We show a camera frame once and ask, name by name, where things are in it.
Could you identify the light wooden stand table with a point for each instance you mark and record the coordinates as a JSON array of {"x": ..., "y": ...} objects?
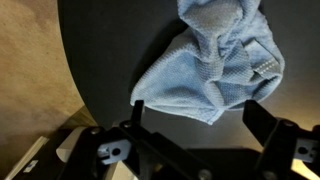
[{"x": 80, "y": 118}]

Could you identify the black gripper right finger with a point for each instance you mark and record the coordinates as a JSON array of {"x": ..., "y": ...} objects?
[{"x": 258, "y": 121}]

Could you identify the round black table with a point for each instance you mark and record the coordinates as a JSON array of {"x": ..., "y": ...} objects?
[{"x": 106, "y": 50}]

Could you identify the light blue cloth towel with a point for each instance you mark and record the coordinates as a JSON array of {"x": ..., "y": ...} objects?
[{"x": 206, "y": 76}]

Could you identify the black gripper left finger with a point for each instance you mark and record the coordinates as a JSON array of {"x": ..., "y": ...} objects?
[{"x": 137, "y": 111}]

